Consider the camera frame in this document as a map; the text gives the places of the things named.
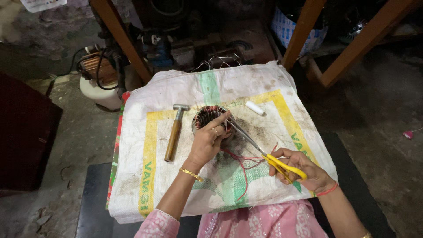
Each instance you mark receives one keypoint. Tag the person's left hand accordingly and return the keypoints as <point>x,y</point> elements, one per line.
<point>200,147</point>

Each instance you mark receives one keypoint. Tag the person's right hand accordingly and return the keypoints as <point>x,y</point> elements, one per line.
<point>307,170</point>

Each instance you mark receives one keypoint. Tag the motor stator with copper winding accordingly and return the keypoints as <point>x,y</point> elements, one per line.
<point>202,119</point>

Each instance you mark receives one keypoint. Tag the red thread wristband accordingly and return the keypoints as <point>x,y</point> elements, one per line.
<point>327,190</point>

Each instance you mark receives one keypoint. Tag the white woven plastic sack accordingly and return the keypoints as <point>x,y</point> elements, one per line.
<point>158,99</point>

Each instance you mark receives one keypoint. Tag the pink printed clothing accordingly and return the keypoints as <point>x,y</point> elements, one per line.
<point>264,221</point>

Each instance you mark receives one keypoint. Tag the white thread spool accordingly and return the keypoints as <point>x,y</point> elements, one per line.
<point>255,107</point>

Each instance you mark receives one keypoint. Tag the red green cloth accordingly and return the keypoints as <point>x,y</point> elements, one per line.
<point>115,155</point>

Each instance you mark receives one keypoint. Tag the gold bangle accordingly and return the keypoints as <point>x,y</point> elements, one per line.
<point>366,235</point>

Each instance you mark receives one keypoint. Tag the small pink object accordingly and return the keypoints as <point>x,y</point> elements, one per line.
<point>407,134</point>

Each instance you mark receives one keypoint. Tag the heap of dark machine parts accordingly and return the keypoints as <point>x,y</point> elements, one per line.
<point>185,36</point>

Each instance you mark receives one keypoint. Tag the white canister with coil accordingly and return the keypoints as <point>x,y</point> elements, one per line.
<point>99,89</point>

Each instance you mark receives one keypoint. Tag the black floor mat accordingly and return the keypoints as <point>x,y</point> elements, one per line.
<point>95,205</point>

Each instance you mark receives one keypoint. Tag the blue white printed bag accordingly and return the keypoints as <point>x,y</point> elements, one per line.
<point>287,31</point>

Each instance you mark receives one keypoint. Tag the fan rotor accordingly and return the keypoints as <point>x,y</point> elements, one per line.
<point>355,30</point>

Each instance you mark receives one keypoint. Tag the dark red box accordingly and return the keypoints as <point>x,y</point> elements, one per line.
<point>23,132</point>

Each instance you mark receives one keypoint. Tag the white paper sheet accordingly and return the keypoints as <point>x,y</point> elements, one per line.
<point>43,4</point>

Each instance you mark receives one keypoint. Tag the wooden table frame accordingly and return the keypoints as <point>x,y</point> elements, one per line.
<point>122,36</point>

